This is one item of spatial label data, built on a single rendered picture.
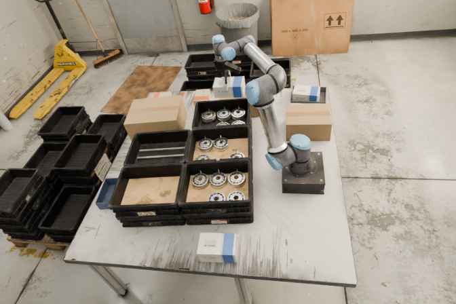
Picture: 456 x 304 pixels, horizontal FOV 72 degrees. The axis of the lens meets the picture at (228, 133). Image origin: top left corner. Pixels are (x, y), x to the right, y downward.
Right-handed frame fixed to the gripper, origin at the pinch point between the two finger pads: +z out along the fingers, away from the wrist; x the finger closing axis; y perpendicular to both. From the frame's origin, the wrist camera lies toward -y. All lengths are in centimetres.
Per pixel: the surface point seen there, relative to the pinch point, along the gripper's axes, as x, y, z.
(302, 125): 13, -48, 26
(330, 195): 59, -63, 41
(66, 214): 56, 140, 83
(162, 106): -4, 56, 20
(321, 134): 13, -61, 35
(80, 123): -29, 160, 58
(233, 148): 33.3, -3.7, 27.7
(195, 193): 69, 15, 28
